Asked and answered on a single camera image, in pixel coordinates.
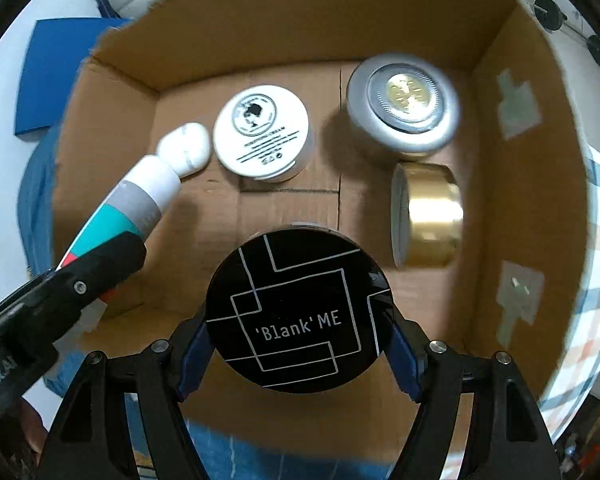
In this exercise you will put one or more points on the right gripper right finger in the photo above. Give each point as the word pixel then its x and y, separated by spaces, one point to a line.
pixel 507 437

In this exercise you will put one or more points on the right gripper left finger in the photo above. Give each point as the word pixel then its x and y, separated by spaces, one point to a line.
pixel 90 436

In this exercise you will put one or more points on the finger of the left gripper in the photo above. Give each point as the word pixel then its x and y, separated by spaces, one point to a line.
pixel 49 305

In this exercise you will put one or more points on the white tube with green label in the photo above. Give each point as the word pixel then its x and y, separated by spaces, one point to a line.
pixel 136 204

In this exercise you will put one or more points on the black lid white jar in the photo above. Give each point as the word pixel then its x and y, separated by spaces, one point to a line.
pixel 298 309

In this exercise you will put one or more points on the gold round tin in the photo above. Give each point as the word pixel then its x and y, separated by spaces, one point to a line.
pixel 427 215

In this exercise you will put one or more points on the blue striped bed sheet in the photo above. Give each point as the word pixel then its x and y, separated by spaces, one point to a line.
pixel 223 457

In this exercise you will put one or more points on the plaid checkered quilt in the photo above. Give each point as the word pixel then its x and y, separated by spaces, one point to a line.
pixel 579 363

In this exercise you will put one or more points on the blue foam mat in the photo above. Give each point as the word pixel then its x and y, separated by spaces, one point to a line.
pixel 55 52

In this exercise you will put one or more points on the white cream jar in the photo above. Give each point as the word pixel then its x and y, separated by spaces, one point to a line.
pixel 264 134

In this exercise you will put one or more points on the cardboard box with milk print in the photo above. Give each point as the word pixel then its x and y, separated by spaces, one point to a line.
pixel 517 156

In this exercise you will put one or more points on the silver round tin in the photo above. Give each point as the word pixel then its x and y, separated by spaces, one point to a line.
pixel 402 105

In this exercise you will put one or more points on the barbell on rack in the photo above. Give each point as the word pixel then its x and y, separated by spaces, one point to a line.
pixel 552 19

